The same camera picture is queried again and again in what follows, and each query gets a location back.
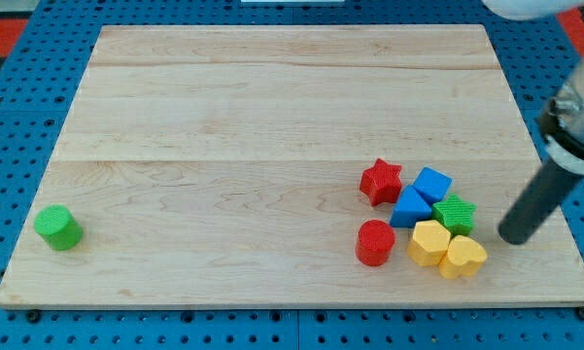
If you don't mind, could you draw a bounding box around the green star block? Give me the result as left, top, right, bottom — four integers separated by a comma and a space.
431, 193, 477, 236

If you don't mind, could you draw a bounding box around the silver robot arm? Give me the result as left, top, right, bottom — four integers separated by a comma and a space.
484, 0, 584, 176

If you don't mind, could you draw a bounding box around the red star block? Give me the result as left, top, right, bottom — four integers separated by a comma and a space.
360, 158, 402, 207

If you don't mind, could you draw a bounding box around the wooden board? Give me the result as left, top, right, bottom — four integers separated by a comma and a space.
0, 24, 584, 310

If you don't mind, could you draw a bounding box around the red cylinder block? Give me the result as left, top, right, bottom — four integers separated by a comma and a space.
355, 220, 396, 266

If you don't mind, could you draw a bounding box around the blue triangle block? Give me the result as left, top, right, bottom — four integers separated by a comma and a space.
389, 186, 431, 228

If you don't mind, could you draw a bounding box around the blue cube block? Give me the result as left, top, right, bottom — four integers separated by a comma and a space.
412, 166, 453, 205

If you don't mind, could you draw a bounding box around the yellow pentagon block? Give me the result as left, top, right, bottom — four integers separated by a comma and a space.
406, 220, 452, 267

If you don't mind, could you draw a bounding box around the yellow heart block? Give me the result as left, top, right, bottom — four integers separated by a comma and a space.
438, 235, 488, 279

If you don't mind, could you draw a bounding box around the green cylinder block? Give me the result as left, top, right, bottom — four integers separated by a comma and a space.
33, 204, 84, 251

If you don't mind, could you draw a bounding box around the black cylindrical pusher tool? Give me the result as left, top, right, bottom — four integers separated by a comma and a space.
498, 158, 583, 245

